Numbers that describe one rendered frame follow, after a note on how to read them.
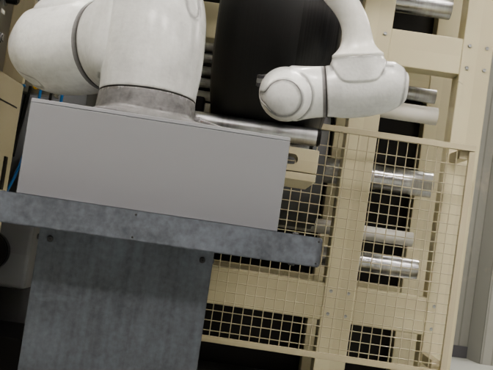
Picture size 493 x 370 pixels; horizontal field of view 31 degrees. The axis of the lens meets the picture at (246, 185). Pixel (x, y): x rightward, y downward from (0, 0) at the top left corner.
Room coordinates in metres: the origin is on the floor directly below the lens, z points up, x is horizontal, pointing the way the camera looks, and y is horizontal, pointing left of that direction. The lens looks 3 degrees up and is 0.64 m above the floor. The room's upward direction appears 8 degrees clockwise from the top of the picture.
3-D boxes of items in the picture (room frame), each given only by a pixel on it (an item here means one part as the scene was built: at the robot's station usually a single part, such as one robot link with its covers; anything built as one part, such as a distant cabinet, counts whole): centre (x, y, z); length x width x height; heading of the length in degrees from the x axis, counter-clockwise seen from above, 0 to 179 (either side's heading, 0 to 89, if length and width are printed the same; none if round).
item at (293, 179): (2.35, 0.01, 0.80); 0.37 x 0.36 x 0.02; 179
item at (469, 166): (2.67, -0.22, 0.65); 0.90 x 0.02 x 0.70; 89
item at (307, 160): (2.21, 0.01, 0.83); 0.36 x 0.09 x 0.06; 89
